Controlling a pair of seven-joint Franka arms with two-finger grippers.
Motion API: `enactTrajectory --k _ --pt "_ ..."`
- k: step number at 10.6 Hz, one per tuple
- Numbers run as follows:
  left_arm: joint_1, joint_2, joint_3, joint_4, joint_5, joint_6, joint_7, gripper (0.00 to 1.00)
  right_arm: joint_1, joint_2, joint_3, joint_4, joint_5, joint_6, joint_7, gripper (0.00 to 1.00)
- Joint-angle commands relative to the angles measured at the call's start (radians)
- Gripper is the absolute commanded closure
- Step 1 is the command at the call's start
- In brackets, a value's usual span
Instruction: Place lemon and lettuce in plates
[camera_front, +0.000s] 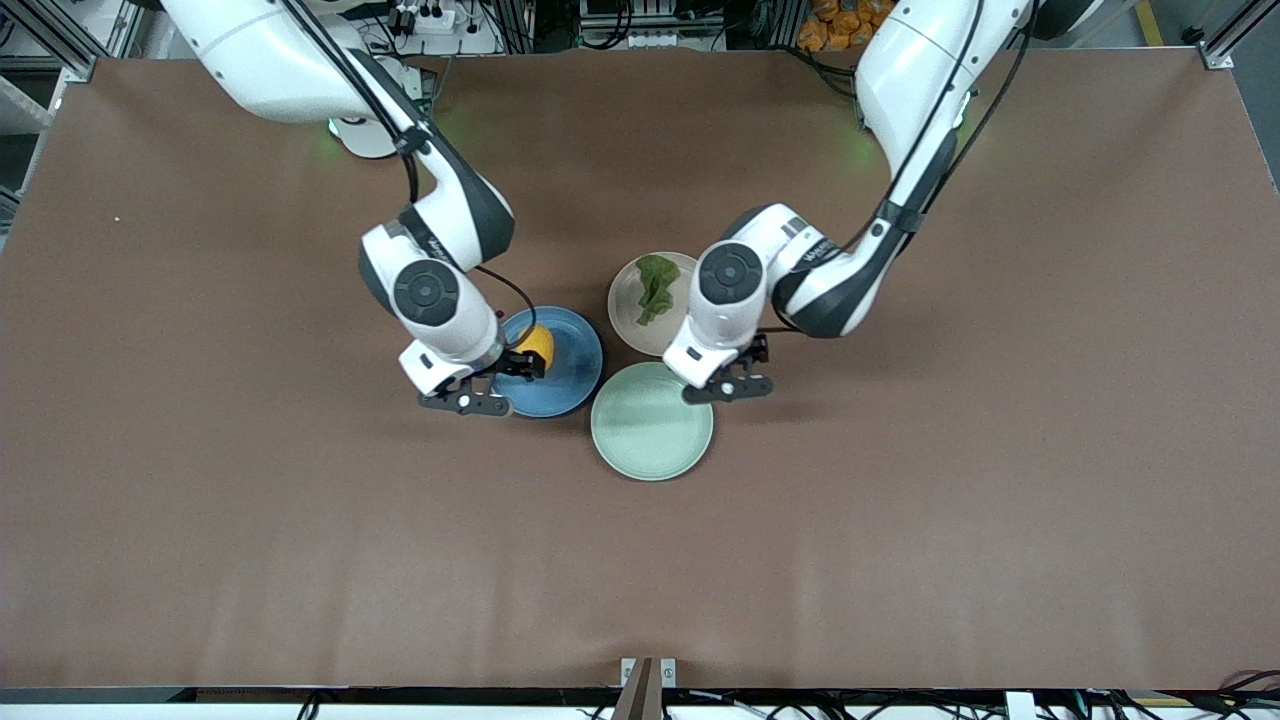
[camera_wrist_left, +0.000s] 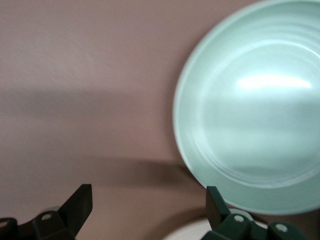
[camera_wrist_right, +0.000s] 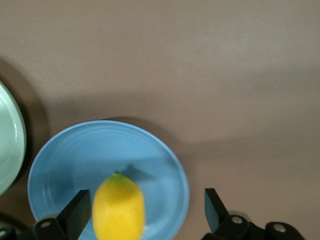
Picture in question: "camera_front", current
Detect yellow lemon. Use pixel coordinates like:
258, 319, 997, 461
515, 324, 557, 370

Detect green lettuce leaf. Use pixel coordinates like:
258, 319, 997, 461
636, 254, 683, 327

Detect blue plate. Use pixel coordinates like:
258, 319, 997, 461
490, 306, 605, 419

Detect beige pink plate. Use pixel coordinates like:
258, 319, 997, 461
607, 251, 713, 358

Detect pale green plate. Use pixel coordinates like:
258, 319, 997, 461
590, 361, 715, 482

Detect brown table cover sheet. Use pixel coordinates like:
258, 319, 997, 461
0, 48, 1280, 691

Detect orange snack bags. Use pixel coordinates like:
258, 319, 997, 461
797, 0, 886, 52

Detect white power strip with plugs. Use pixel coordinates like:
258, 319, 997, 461
385, 0, 458, 37

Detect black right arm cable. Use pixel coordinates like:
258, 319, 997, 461
285, 0, 539, 351

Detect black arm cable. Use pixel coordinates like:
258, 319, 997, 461
285, 0, 539, 351
755, 0, 1036, 336

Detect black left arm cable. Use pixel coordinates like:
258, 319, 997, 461
755, 0, 1036, 336

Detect metal bracket with brown post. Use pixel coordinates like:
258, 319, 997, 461
612, 656, 679, 720

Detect black table edge rail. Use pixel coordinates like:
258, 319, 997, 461
0, 686, 1280, 707

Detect aluminium frame profile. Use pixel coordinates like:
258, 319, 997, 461
1203, 0, 1280, 72
15, 0, 103, 83

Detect red cable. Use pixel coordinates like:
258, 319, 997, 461
1215, 668, 1280, 703

